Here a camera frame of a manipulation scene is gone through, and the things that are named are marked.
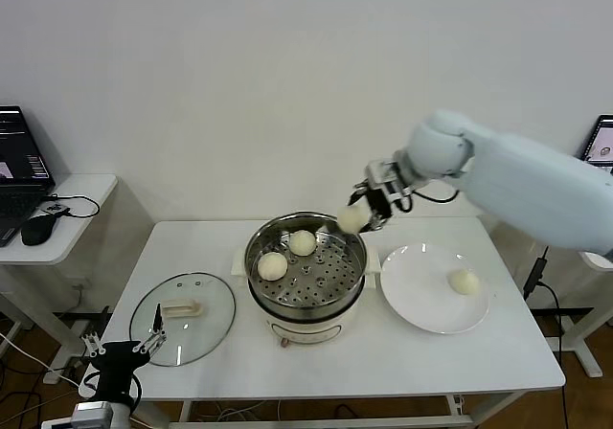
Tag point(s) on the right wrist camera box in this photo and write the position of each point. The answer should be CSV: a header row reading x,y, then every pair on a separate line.
x,y
380,170

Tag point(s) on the white side table with mouse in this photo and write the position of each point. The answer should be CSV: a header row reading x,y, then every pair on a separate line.
x,y
81,194

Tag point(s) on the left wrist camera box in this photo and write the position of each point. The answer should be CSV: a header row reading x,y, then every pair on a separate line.
x,y
91,412

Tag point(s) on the round white plate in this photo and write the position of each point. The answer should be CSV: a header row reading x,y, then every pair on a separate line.
x,y
412,304

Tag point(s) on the grey laptop with pink windows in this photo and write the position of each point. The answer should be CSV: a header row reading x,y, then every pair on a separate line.
x,y
601,146

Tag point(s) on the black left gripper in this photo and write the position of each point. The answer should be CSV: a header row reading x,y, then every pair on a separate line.
x,y
117,362

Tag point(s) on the white work table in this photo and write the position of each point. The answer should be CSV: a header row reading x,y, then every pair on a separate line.
x,y
191,247

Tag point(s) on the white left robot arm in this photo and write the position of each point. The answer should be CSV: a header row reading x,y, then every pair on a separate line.
x,y
123,414

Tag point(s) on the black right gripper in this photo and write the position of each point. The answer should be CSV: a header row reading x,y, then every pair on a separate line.
x,y
383,201

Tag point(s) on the white electric cooker pot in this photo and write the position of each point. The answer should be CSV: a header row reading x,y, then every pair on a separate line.
x,y
306,331

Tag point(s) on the small black usb hub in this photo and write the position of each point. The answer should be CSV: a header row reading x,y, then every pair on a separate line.
x,y
56,209

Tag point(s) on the round glass pot lid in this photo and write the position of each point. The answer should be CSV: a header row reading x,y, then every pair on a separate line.
x,y
182,309

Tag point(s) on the perforated steel steamer basket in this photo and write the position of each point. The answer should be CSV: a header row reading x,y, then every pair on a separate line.
x,y
330,280

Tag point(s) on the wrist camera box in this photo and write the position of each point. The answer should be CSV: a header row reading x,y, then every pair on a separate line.
x,y
91,412
380,170

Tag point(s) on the black laptop with dark screen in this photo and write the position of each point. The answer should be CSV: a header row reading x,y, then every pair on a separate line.
x,y
19,204

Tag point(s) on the black computer mouse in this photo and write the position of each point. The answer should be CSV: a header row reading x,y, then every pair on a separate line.
x,y
38,229

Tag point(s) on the white side table with label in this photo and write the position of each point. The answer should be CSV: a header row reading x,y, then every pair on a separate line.
x,y
596,260

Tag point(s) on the white steamed baozi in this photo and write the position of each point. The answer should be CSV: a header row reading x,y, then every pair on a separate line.
x,y
273,266
351,219
301,242
463,282

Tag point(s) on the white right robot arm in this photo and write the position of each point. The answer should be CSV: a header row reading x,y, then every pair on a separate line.
x,y
517,180

